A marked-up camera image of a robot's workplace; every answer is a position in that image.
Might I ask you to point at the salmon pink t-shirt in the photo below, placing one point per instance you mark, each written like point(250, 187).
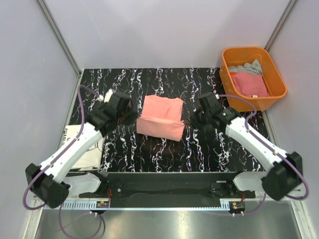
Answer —
point(161, 118)

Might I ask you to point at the dark pink t-shirt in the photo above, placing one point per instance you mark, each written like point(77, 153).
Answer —
point(249, 85)

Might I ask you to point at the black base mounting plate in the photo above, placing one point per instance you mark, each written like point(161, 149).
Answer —
point(166, 190)

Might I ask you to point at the orange plastic bin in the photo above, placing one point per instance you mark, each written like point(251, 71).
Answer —
point(274, 83)

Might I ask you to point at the grey t-shirt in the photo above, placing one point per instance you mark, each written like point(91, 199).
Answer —
point(254, 68)

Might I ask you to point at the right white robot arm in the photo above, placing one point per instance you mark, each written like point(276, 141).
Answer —
point(283, 172)

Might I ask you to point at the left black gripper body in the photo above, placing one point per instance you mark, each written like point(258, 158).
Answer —
point(127, 117)

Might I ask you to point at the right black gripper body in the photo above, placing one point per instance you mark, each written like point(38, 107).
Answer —
point(200, 119)

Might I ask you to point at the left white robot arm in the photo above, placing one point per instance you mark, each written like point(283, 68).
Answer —
point(49, 180)

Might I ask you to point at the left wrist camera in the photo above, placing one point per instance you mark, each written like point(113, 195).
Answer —
point(105, 98)

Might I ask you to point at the folded white printed t-shirt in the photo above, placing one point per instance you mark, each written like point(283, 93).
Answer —
point(91, 160)

